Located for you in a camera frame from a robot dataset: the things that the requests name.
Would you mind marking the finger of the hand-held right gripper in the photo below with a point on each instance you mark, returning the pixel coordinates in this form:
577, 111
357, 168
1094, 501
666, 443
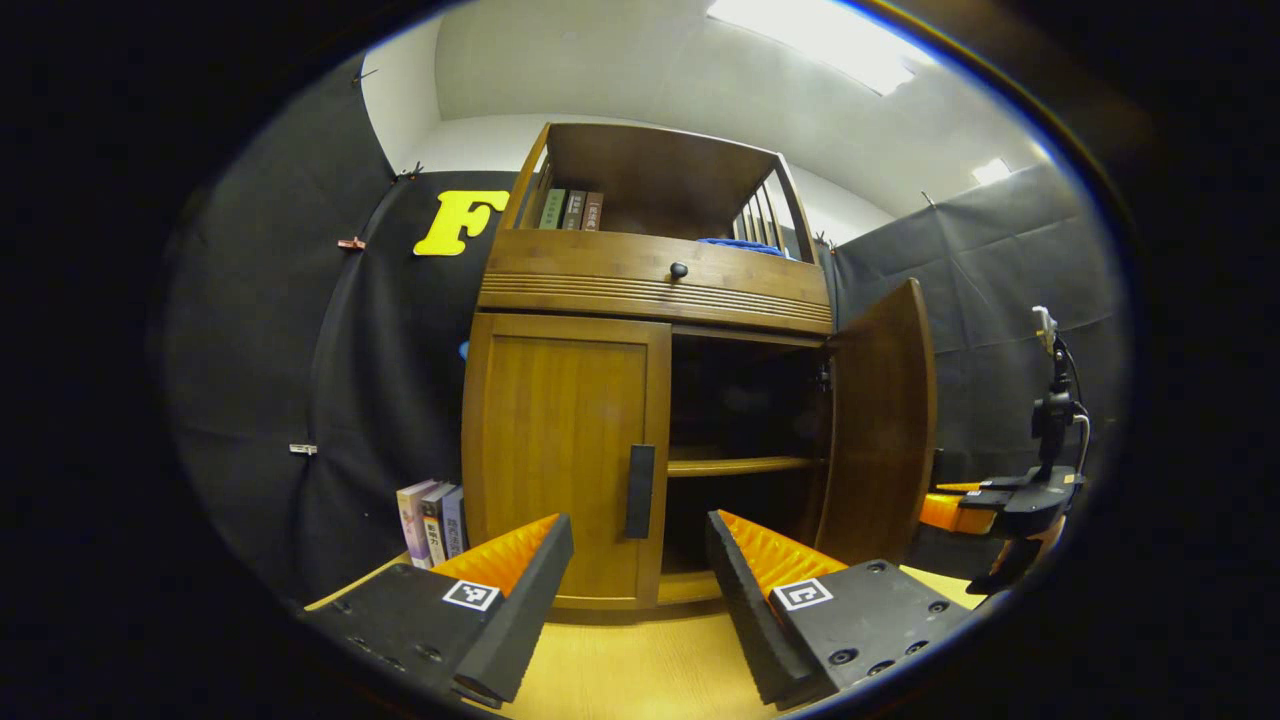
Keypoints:
985, 500
960, 487

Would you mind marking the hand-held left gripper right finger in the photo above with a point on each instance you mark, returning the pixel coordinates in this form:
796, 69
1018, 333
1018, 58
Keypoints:
750, 610

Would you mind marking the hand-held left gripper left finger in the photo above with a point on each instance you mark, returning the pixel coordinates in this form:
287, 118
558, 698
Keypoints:
525, 610

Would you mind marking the wooden cabinet door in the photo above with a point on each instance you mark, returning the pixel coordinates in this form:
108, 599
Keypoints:
885, 430
555, 450

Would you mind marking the wooden double-door shoe cabinet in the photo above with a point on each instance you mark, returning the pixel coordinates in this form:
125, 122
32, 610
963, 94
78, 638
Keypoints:
640, 170

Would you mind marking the wooden inner cabinet shelf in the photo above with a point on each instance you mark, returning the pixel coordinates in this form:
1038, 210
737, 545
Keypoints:
735, 465

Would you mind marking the blue grey book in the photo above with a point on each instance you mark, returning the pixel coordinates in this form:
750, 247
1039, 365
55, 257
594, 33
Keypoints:
454, 520

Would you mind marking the dark book with yellow label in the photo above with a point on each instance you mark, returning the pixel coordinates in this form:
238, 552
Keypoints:
436, 525

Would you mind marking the lavender book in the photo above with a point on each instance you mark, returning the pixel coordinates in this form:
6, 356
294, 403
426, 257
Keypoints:
414, 525

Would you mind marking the small ceiling light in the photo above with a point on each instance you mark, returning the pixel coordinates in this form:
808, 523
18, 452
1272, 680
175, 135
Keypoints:
991, 171

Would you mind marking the blue folded cloth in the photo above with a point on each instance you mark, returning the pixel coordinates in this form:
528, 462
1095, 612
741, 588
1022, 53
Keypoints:
742, 246

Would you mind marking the wooden drawer with dark knob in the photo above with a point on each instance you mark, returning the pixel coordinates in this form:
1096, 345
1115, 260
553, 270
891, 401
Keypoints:
600, 270

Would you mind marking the black backdrop cloth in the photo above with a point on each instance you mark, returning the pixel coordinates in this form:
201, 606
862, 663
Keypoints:
260, 350

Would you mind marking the green book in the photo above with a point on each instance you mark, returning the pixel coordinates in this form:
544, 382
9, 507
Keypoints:
552, 208

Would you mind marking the reddish brown book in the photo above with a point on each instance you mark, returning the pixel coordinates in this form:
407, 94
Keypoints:
593, 211

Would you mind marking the large ceiling light panel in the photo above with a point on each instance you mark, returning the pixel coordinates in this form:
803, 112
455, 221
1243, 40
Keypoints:
820, 40

